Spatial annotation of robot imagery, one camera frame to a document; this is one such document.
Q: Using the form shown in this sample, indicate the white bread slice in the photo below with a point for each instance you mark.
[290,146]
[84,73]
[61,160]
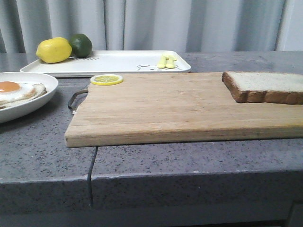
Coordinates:
[269,87]

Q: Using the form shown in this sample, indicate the white round plate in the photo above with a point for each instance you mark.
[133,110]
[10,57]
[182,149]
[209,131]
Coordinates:
[50,83]

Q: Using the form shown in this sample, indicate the fried egg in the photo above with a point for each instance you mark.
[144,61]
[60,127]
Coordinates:
[11,91]

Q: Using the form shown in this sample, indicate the bottom bread slice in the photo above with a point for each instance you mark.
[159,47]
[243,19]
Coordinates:
[37,91]

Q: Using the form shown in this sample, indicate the yellow plastic spoon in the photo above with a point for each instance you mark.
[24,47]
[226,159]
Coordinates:
[170,62]

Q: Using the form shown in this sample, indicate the green lime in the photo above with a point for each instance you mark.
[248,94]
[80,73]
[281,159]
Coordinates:
[81,45]

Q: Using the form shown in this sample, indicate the grey curtain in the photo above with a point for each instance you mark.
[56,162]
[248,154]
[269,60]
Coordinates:
[178,25]

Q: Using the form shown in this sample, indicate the white rectangular bear tray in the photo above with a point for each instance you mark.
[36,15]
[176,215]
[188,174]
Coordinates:
[105,62]

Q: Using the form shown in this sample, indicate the metal cutting board handle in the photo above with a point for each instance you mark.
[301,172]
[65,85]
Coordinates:
[76,99]

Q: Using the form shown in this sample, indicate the yellow lemon slice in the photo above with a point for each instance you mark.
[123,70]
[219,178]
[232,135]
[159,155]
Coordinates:
[106,79]

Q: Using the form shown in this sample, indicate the wooden cutting board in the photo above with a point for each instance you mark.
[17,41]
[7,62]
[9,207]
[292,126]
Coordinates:
[175,107]

